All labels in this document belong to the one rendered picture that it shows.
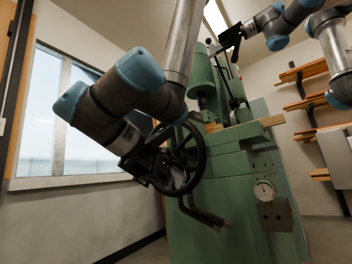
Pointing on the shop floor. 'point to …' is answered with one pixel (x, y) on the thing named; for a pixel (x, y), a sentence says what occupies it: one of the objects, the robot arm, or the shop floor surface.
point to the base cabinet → (248, 201)
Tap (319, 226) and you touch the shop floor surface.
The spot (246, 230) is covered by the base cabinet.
